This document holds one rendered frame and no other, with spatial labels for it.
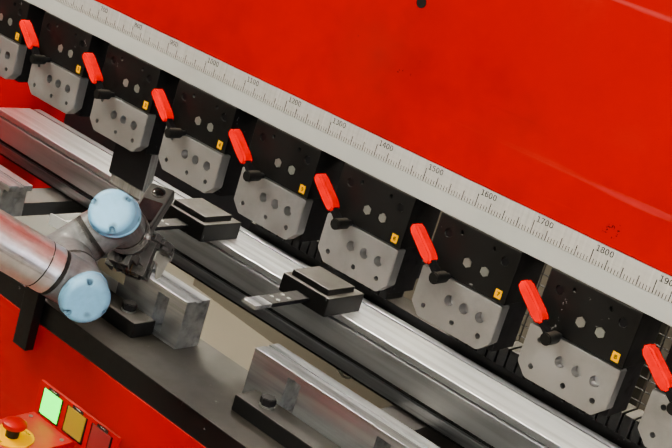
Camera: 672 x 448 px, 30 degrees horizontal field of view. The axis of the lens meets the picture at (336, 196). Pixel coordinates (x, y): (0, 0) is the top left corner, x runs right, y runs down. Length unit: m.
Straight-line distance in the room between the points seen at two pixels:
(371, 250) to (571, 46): 0.46
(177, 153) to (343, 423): 0.57
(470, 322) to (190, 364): 0.61
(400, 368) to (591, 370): 0.60
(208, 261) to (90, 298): 0.77
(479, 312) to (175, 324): 0.65
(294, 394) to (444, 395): 0.28
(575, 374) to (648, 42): 0.47
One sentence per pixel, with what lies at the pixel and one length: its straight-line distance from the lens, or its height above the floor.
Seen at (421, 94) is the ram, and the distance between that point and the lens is 1.91.
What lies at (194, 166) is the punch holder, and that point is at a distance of 2.22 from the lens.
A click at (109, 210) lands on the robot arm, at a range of 1.96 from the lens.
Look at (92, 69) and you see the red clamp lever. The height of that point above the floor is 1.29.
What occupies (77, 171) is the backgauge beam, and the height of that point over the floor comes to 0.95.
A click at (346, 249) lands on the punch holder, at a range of 2.00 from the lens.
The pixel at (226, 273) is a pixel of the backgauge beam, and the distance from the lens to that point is 2.56.
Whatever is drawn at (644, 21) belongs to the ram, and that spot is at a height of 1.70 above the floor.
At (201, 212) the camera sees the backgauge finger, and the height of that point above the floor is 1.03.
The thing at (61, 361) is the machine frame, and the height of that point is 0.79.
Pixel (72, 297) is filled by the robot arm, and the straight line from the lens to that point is 1.85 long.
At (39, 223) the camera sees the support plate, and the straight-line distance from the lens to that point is 2.38.
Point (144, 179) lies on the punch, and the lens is 2.36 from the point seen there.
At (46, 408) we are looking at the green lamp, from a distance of 2.17.
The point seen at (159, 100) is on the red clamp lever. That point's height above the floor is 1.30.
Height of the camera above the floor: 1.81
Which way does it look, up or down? 15 degrees down
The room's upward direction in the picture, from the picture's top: 17 degrees clockwise
